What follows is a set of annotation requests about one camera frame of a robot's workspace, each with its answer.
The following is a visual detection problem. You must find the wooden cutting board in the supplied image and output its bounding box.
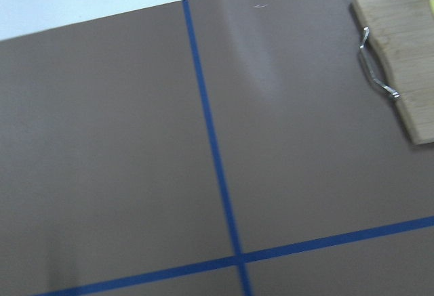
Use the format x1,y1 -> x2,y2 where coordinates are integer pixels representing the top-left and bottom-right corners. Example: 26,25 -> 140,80
353,0 -> 433,144

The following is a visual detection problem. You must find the yellow plastic knife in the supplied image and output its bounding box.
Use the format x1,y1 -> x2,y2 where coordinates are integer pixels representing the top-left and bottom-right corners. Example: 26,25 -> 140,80
429,0 -> 434,15

